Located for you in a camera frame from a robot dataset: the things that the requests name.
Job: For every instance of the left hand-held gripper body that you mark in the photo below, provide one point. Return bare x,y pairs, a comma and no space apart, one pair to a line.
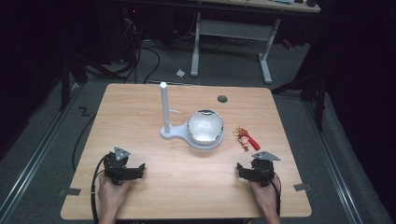
115,168

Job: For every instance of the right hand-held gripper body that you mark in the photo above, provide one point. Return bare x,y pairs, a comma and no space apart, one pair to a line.
262,170

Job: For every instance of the person's left hand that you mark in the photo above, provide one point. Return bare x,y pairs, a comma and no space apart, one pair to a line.
111,194

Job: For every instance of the person's right hand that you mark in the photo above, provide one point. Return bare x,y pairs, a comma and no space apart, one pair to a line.
265,197

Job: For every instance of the grey tape piece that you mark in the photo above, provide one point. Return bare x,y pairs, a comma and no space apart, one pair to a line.
302,187
70,192

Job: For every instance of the shiny metal bowl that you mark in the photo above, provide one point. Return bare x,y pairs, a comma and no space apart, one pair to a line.
205,127

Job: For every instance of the black floor tape mark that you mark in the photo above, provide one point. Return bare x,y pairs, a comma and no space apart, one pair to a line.
84,111

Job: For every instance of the white stand with pole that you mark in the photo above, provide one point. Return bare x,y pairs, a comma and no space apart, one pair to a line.
166,105

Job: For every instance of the black metal stand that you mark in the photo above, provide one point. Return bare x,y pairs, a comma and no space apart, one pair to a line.
319,102
64,84

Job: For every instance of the crumpled white paper scrap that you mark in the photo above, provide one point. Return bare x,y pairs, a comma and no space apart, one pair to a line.
180,73

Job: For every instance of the red object under desk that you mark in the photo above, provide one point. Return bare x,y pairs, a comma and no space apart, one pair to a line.
286,44

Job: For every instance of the dark computer tower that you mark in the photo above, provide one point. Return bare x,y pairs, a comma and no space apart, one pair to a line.
129,31

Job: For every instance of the white-framed wooden desk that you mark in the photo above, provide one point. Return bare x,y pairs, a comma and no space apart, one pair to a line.
232,29

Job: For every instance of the metal floor rail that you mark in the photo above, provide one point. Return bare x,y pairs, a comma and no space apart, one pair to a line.
34,161
333,161

